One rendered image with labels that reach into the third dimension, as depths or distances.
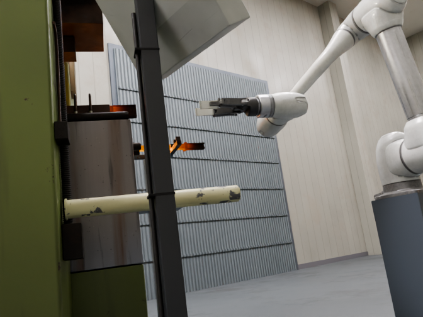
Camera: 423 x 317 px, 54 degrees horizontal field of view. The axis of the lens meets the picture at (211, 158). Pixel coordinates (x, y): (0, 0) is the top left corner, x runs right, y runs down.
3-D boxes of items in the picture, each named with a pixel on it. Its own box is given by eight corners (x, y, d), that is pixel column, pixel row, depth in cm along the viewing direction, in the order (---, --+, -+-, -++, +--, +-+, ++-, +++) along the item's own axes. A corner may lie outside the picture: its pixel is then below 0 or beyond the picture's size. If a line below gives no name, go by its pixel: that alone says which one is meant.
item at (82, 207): (236, 204, 114) (234, 185, 115) (242, 201, 109) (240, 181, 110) (67, 221, 102) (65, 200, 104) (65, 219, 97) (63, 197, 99)
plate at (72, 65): (77, 99, 179) (75, 62, 183) (75, 90, 171) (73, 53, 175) (72, 99, 179) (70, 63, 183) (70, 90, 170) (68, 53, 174)
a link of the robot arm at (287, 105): (277, 112, 156) (265, 127, 168) (315, 111, 160) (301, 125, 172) (272, 87, 159) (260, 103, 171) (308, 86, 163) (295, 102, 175)
